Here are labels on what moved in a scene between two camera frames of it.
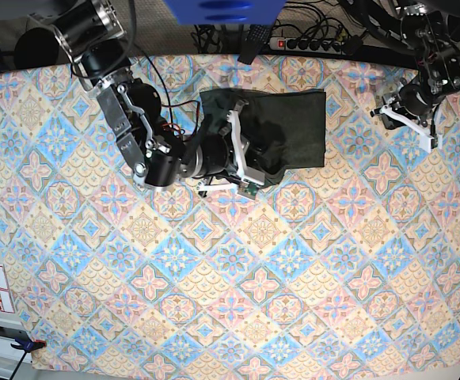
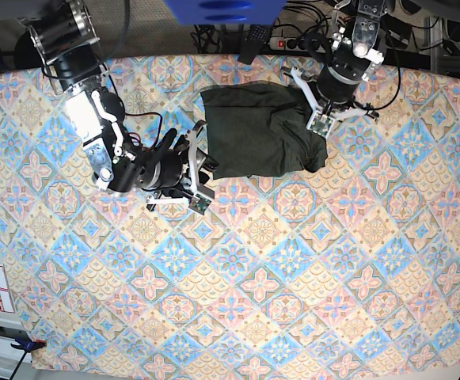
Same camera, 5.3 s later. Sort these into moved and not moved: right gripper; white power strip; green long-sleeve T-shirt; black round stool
Moved: right gripper
Not moved: black round stool; white power strip; green long-sleeve T-shirt
